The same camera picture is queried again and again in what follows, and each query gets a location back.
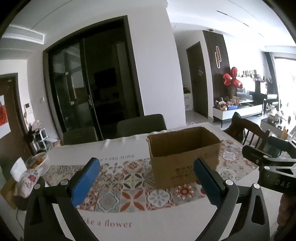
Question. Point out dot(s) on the wooden chair right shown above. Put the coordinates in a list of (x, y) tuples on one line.
[(247, 132)]

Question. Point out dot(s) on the bowl of oranges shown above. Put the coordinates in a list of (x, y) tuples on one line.
[(40, 160)]

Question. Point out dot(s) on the red balloon dog decoration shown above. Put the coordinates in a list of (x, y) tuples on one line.
[(230, 79)]

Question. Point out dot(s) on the dark chair behind table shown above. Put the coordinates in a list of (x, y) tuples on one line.
[(141, 125)]

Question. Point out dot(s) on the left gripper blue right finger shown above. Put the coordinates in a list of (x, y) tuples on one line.
[(210, 180)]

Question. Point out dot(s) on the dark double door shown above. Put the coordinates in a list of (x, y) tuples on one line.
[(91, 79)]

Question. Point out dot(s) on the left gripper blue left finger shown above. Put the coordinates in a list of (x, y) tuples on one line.
[(82, 181)]

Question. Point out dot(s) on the floral tissue box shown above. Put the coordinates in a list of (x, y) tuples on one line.
[(25, 178)]

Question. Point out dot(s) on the patterned floral table mat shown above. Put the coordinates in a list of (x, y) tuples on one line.
[(129, 186)]

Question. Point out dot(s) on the right hand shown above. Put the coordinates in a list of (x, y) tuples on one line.
[(285, 211)]

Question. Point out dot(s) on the dark single door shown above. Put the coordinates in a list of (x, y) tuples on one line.
[(198, 79)]

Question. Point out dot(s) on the white tv cabinet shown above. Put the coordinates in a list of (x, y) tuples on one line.
[(243, 112)]

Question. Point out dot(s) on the brown cardboard box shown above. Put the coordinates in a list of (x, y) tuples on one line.
[(172, 155)]

